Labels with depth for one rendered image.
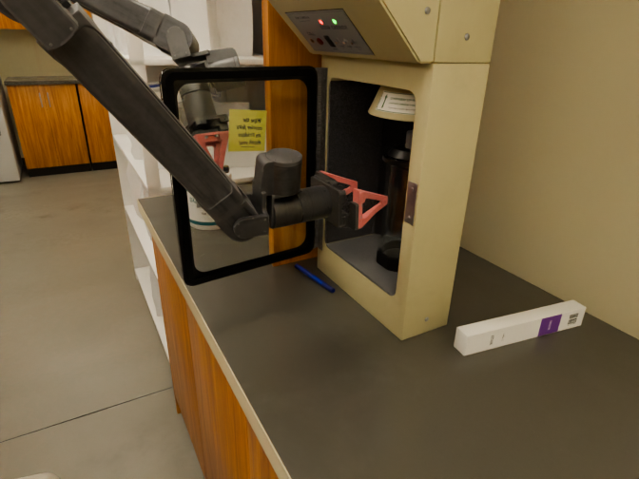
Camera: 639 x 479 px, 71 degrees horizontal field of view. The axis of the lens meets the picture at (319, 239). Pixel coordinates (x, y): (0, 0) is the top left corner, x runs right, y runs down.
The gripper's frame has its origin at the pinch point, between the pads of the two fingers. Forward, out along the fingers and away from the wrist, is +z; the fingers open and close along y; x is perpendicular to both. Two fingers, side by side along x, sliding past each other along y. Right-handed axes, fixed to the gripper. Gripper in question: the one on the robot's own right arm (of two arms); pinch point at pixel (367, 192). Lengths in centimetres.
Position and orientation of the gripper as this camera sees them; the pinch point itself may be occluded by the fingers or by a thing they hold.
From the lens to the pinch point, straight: 83.5
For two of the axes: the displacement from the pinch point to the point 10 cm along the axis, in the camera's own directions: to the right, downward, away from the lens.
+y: -4.8, -3.7, 8.0
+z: 8.8, -2.1, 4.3
